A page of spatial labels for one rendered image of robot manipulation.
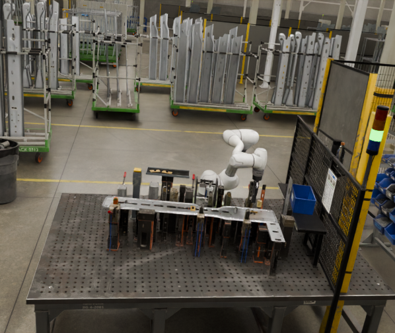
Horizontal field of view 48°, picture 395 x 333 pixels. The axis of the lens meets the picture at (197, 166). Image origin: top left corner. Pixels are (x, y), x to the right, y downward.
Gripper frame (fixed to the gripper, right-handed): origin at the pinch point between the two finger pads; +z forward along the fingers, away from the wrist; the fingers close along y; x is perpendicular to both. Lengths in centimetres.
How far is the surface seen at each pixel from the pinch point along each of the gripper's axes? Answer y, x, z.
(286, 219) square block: 16.7, 23.9, 7.7
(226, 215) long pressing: 7.2, -20.3, 13.4
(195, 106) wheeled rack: -679, -42, 86
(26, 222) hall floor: -133, -230, 113
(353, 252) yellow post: 53, 64, 10
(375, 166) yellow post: 53, 65, -53
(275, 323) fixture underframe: 59, 18, 70
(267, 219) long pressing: 6.7, 12.1, 13.5
